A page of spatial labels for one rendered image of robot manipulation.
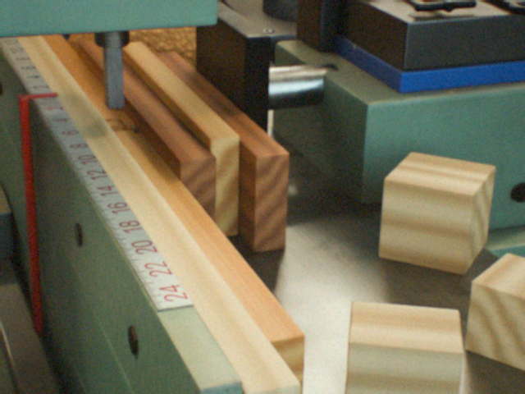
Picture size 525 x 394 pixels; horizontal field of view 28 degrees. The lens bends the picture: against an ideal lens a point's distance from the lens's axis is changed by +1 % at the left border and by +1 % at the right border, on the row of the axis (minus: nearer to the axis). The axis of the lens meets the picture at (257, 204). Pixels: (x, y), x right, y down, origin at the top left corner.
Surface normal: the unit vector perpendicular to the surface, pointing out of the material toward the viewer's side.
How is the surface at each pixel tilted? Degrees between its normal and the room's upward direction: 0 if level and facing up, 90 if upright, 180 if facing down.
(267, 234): 90
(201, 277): 0
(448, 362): 90
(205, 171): 90
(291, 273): 0
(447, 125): 90
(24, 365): 0
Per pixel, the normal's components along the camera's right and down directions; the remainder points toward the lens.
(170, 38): 0.27, -0.44
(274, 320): 0.03, -0.92
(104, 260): -0.94, 0.12
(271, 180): 0.36, 0.38
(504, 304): -0.59, 0.30
